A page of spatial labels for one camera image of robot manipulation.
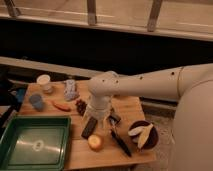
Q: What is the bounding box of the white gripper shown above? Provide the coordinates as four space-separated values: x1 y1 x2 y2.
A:
82 95 111 131

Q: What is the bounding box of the black eraser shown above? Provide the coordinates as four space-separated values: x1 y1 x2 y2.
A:
81 117 97 139

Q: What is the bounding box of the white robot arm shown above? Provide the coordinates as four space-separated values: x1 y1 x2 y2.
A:
85 63 213 171

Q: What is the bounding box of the dark grapes bunch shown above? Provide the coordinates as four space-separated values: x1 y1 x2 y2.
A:
76 99 87 116

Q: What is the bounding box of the yellow round fruit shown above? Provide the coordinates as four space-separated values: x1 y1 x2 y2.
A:
88 135 103 151

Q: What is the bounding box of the wooden board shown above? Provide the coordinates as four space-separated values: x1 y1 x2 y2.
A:
19 82 156 171

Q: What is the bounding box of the orange carrot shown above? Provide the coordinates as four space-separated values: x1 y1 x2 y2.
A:
52 101 71 112

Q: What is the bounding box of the beige banana slice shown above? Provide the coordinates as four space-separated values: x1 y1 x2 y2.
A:
138 124 153 149

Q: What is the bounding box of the white cup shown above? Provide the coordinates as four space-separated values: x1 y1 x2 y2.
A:
36 74 53 94

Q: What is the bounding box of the green plastic tray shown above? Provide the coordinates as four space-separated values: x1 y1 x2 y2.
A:
0 116 71 171

